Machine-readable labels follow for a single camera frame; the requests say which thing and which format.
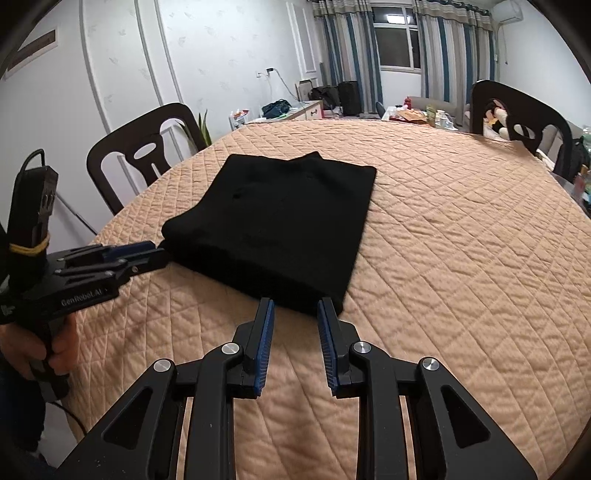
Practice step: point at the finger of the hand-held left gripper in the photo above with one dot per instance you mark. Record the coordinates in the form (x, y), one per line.
(134, 249)
(147, 264)

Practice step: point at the striped curtain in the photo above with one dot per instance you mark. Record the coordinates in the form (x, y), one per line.
(341, 46)
(452, 55)

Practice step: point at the peach quilted table cover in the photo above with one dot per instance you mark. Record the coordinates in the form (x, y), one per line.
(461, 254)

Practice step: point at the person's left hand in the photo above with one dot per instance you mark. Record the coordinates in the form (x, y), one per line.
(64, 341)

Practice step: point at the wall socket charger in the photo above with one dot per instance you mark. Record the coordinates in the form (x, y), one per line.
(268, 71)

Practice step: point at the black suitcase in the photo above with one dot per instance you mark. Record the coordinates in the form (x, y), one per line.
(348, 97)

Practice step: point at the black pants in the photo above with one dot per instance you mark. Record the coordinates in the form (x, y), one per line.
(277, 221)

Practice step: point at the window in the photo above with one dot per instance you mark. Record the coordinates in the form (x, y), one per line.
(397, 46)

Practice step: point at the white air conditioner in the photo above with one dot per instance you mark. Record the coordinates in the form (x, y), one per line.
(505, 11)

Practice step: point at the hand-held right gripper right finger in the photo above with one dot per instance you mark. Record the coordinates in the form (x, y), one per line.
(328, 350)

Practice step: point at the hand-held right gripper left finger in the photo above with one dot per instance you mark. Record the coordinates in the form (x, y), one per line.
(265, 350)

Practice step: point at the green potted plant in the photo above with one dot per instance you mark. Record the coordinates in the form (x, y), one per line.
(199, 127)

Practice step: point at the black bag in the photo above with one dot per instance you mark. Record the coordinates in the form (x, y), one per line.
(323, 98)

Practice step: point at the wooden cabinet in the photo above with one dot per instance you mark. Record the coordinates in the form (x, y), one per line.
(304, 110)

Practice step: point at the stuffed toy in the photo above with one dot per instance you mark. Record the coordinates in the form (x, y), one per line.
(501, 127)

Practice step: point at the dark blue bag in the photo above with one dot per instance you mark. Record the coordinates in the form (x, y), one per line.
(276, 108)

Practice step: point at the black plastic chair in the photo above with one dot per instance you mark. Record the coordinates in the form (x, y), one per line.
(531, 99)
(129, 131)

